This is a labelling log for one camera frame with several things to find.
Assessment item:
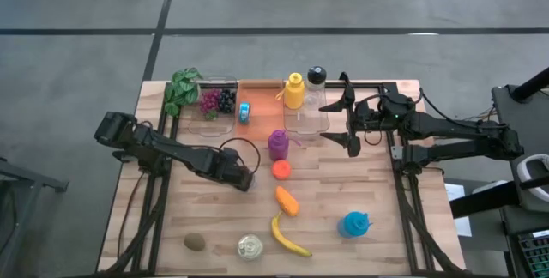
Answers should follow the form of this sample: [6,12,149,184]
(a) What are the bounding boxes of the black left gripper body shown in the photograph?
[226,160,257,194]

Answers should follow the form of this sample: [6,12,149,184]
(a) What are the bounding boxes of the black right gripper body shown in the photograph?
[346,97,388,138]

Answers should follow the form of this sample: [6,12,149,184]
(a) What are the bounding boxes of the clear bottle black cap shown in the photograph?
[299,65,330,128]

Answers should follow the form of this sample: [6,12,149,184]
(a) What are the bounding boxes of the magenta squeeze bottle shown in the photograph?
[267,129,303,162]

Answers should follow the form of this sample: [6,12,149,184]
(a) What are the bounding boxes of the yellow squeeze bottle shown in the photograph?
[275,71,306,111]

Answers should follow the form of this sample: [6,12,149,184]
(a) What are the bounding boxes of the brown kiwi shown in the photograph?
[183,232,208,252]

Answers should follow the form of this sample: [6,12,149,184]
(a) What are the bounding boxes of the blue squeeze bottle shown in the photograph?
[336,210,374,239]

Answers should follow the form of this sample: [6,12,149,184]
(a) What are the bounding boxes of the red grape bunch with leaf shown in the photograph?
[198,88,221,122]

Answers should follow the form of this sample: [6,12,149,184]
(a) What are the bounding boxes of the orange fruit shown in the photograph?
[271,159,293,182]

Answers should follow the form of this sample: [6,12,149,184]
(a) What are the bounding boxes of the clear plastic bin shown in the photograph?
[282,78,331,136]
[187,75,239,138]

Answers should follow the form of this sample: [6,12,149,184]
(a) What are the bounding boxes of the orange carrot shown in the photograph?
[274,184,300,218]

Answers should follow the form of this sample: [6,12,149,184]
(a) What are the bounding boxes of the orange plastic bin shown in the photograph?
[234,78,288,142]

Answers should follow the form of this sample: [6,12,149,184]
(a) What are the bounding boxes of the yellow banana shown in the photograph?
[270,209,314,259]

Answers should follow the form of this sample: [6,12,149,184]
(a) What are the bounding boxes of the green striped-leaf plant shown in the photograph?
[164,66,204,118]

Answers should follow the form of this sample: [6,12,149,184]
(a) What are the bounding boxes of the white paper sheet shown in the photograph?
[443,182,474,239]

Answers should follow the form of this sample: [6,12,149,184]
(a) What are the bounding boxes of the dark grey side desk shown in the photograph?
[490,82,549,278]

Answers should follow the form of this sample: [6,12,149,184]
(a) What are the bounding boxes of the black flat bar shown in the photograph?
[448,179,531,220]

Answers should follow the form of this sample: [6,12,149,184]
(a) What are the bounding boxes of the white headset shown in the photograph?
[516,153,549,190]

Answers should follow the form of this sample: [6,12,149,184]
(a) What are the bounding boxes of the black pole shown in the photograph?
[509,66,549,104]

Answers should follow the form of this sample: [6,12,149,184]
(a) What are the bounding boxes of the backlit keyboard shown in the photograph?
[516,227,549,278]

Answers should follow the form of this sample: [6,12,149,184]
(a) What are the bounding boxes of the dark metal stand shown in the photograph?
[0,152,70,278]

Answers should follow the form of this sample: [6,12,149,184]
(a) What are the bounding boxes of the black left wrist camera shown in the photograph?
[218,147,242,170]

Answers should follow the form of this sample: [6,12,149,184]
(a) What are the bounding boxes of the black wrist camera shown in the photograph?
[218,147,242,170]
[379,90,418,121]

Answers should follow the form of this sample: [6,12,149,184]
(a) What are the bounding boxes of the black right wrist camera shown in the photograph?
[379,90,418,121]

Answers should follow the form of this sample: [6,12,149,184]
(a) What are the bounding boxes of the black left camera cable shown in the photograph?
[217,136,262,177]

